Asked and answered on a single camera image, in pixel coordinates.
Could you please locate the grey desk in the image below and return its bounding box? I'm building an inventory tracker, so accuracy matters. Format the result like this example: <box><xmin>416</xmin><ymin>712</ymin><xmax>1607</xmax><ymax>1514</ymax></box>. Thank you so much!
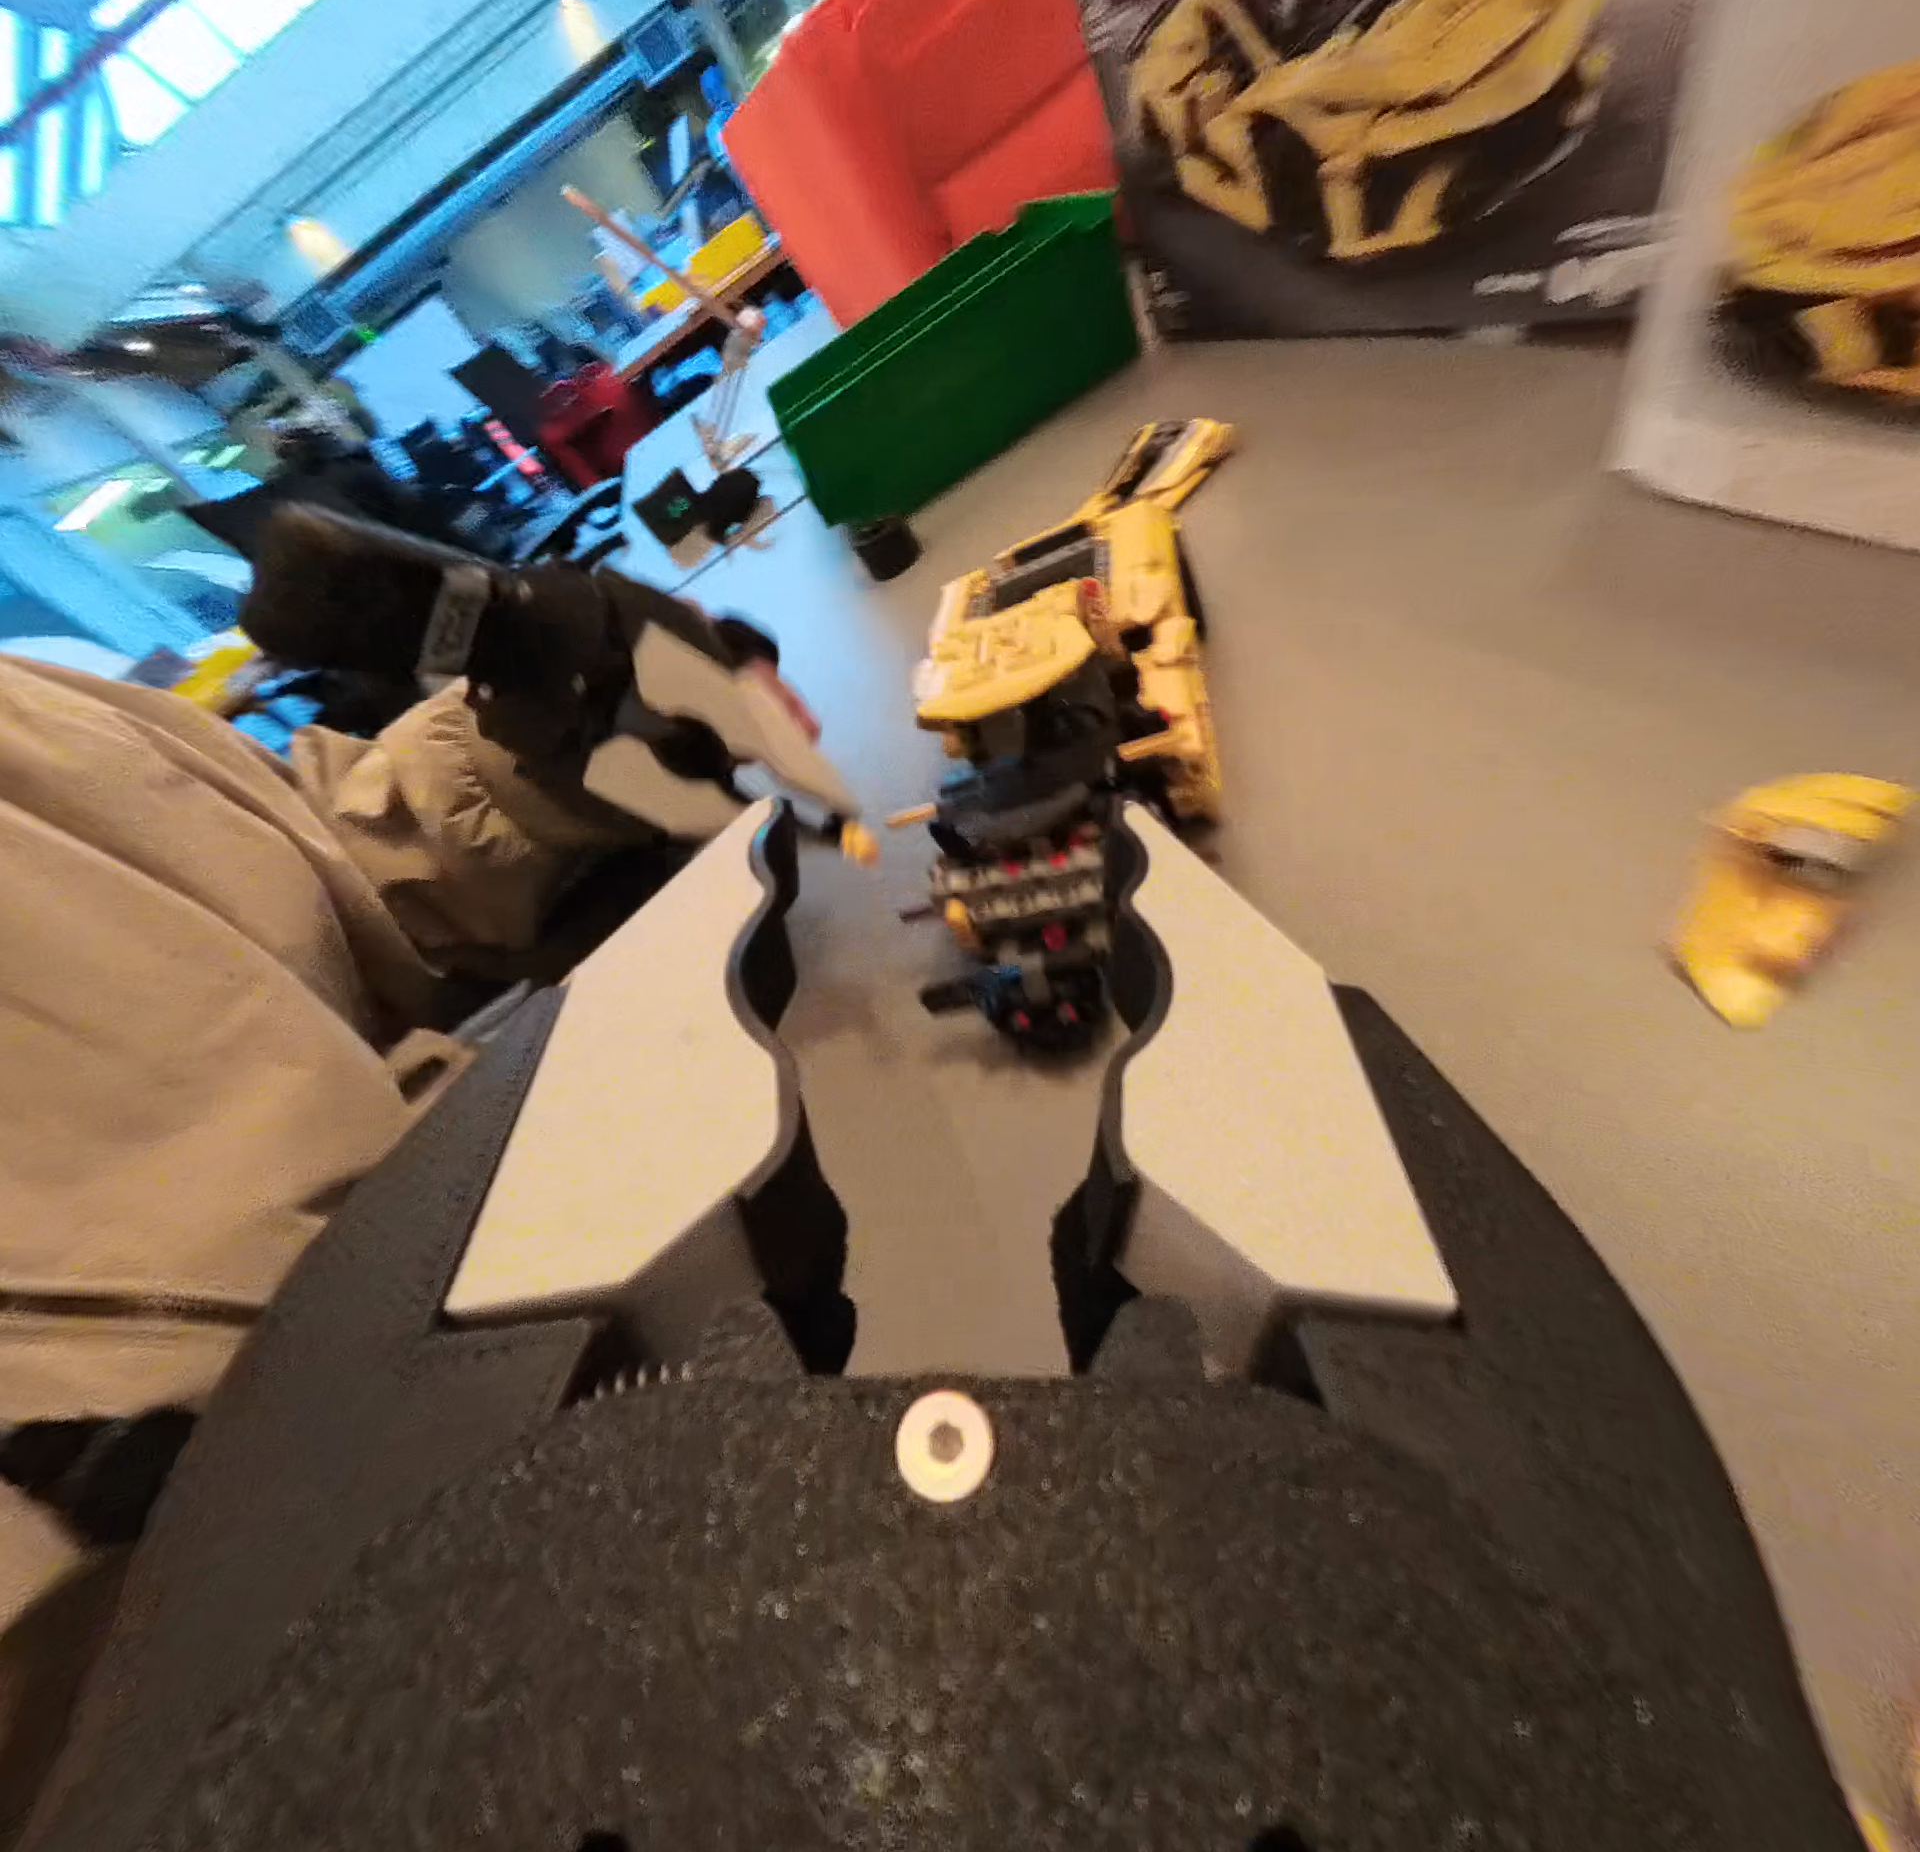
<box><xmin>616</xmin><ymin>306</ymin><xmax>1920</xmax><ymax>1852</ymax></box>

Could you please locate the toy car cardboard box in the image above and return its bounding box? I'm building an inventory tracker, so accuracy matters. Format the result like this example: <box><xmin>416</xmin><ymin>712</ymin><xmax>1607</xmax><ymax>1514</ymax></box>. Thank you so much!
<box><xmin>1068</xmin><ymin>0</ymin><xmax>1714</xmax><ymax>341</ymax></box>

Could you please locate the red office chair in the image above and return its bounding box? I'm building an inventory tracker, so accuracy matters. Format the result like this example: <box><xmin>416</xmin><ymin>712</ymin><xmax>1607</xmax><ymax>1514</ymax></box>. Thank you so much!
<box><xmin>532</xmin><ymin>366</ymin><xmax>657</xmax><ymax>491</ymax></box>

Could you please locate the person's left forearm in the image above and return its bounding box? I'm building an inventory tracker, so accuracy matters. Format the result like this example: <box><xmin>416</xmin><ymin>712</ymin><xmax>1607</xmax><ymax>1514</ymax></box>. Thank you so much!
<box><xmin>291</xmin><ymin>680</ymin><xmax>676</xmax><ymax>983</ymax></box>

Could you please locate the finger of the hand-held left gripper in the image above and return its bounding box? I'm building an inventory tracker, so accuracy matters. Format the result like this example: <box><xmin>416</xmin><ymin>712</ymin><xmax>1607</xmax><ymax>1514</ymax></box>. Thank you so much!
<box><xmin>627</xmin><ymin>614</ymin><xmax>825</xmax><ymax>751</ymax></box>
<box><xmin>583</xmin><ymin>712</ymin><xmax>864</xmax><ymax>846</ymax></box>

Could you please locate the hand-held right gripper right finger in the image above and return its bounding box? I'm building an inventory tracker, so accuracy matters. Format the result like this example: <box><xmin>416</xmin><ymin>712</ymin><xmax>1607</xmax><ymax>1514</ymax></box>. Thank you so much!
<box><xmin>1047</xmin><ymin>802</ymin><xmax>1459</xmax><ymax>1372</ymax></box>

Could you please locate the toy car instruction booklet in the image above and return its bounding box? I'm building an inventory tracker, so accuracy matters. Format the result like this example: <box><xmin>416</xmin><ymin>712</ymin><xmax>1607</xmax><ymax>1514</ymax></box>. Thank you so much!
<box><xmin>1606</xmin><ymin>0</ymin><xmax>1920</xmax><ymax>551</ymax></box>

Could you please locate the black device green light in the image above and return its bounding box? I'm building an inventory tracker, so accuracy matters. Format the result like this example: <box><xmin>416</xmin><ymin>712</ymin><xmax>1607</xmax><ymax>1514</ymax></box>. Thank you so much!
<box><xmin>632</xmin><ymin>470</ymin><xmax>768</xmax><ymax>564</ymax></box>

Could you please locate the yellow toy car model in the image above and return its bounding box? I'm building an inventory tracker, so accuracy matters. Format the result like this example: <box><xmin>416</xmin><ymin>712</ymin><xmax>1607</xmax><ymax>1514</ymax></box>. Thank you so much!
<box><xmin>900</xmin><ymin>416</ymin><xmax>1239</xmax><ymax>1058</ymax></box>

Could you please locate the person's beige jacket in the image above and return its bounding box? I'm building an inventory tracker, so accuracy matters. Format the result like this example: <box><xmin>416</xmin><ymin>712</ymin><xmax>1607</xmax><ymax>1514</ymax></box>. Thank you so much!
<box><xmin>0</xmin><ymin>653</ymin><xmax>452</xmax><ymax>1852</ymax></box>

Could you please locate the red carry bag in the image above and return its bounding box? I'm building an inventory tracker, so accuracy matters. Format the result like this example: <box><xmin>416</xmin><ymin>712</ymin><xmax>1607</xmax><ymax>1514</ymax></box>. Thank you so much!
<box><xmin>724</xmin><ymin>0</ymin><xmax>1121</xmax><ymax>331</ymax></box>

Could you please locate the yellow toy body section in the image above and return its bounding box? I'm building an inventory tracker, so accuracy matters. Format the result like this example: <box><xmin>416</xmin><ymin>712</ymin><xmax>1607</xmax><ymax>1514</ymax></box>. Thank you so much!
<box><xmin>1670</xmin><ymin>777</ymin><xmax>1914</xmax><ymax>1029</ymax></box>

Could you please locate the green plastic bin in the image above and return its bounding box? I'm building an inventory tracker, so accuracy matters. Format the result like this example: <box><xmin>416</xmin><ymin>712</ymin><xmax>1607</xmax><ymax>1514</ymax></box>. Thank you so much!
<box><xmin>768</xmin><ymin>190</ymin><xmax>1143</xmax><ymax>531</ymax></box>

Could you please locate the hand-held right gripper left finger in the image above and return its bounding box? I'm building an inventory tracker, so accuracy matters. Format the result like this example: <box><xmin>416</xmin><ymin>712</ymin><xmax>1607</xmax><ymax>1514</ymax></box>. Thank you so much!
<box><xmin>443</xmin><ymin>795</ymin><xmax>857</xmax><ymax>1369</ymax></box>

